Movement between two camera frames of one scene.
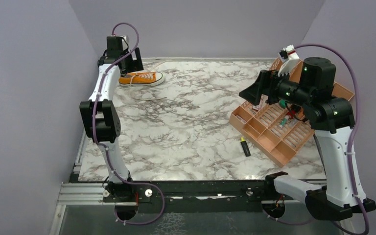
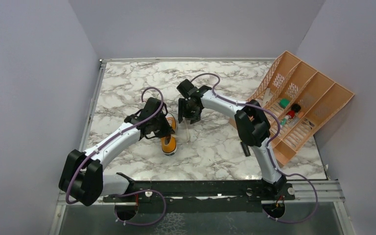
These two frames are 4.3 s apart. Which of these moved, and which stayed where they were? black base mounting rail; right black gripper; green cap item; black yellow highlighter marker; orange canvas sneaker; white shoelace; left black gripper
Moved: white shoelace; left black gripper; orange canvas sneaker; right black gripper
Stayed: black base mounting rail; green cap item; black yellow highlighter marker
